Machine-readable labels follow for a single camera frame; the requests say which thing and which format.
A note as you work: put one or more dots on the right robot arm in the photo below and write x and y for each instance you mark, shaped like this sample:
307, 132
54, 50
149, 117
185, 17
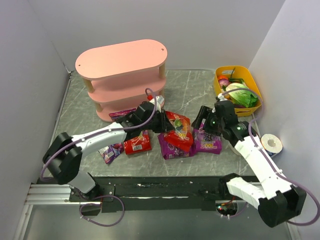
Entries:
278, 199

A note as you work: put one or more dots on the yellow plastic basket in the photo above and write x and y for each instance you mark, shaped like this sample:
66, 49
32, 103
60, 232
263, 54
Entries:
238, 72

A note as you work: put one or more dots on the black base frame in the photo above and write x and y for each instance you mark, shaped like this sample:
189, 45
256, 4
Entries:
161, 193

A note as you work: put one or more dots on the red fruit candy bag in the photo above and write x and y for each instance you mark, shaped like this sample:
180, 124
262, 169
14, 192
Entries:
181, 137
138, 144

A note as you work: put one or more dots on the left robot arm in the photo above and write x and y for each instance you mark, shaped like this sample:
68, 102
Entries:
64, 156

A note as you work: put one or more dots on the pink three-tier shelf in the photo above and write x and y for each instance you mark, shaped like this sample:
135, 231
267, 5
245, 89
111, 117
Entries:
116, 76

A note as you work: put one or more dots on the white tape roll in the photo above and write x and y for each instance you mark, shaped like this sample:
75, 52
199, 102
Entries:
272, 144

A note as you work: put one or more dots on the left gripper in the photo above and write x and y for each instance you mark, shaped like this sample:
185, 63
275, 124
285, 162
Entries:
158, 121

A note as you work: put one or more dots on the purple grape candy bag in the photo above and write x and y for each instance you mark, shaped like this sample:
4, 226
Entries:
170, 151
206, 143

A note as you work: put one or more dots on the purple Fox's berries bag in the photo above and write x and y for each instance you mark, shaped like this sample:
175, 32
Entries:
119, 114
111, 152

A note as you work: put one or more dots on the red toy vegetable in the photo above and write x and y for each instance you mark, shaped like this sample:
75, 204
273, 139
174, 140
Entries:
223, 81

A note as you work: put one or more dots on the green toy cabbage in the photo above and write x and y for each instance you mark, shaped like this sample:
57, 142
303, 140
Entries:
241, 97

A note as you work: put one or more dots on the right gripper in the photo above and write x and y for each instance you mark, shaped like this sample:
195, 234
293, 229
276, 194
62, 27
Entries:
206, 117

